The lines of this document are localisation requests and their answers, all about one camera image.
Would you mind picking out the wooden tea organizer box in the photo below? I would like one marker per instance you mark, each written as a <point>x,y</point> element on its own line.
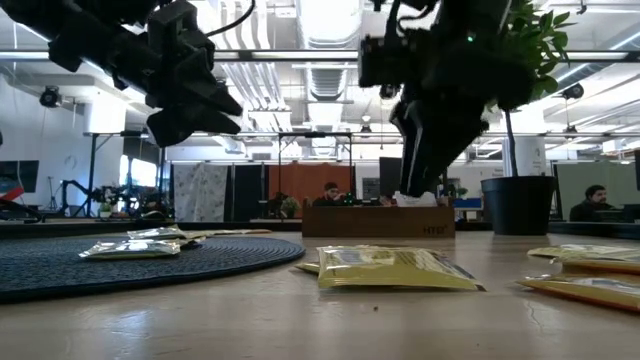
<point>375,222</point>

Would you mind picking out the person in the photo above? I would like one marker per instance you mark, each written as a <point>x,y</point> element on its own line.
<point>330,192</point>
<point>592,207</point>

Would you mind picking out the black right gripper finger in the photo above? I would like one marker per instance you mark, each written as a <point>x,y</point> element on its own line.
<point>445,145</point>
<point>409,140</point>

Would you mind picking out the small background potted plant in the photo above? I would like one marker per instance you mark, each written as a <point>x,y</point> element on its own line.
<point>290,206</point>

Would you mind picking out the black background robot rig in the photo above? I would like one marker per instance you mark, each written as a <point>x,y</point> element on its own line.
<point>115,197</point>

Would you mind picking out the black aluminium table frame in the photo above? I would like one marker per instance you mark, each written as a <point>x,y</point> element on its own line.
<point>75,229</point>

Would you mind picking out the white round pillar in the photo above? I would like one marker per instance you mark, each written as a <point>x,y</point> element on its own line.
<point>532,155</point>

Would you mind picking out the orange partition panel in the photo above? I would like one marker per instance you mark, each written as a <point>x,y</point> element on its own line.
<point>300,182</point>

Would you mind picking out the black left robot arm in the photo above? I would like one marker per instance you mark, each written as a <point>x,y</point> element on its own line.
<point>75,35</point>

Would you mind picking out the round dark woven placemat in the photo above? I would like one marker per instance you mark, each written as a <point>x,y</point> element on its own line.
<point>210,260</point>

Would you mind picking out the white patterned curtain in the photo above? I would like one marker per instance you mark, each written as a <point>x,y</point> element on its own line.
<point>200,192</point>

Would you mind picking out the yellow mango tea packet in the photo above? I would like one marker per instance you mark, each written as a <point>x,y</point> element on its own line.
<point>307,267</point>
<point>390,270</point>
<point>590,292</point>
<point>585,251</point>

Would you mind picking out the white orange Tazo tea packet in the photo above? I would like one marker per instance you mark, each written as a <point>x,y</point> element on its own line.
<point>425,201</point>

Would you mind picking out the black partition panel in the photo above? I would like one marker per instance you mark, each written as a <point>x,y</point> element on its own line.
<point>250,192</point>

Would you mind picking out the black computer monitor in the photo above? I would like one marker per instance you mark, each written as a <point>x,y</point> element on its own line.
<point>390,175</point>

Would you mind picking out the black ceiling spot lamp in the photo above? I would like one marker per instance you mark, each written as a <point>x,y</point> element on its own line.
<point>572,91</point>
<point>389,91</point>
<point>50,96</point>

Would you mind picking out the grey-green partition panel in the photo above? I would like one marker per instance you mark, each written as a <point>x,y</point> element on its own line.
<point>600,172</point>

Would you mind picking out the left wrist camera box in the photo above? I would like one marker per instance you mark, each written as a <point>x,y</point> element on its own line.
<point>175,25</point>

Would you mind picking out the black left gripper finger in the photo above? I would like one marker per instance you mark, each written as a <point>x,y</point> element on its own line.
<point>190,125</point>
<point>212,90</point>

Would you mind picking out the dark wall screen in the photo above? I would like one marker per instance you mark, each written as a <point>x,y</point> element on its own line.
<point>20,175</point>

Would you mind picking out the green plant in black pot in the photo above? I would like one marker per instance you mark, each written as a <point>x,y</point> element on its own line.
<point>517,205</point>

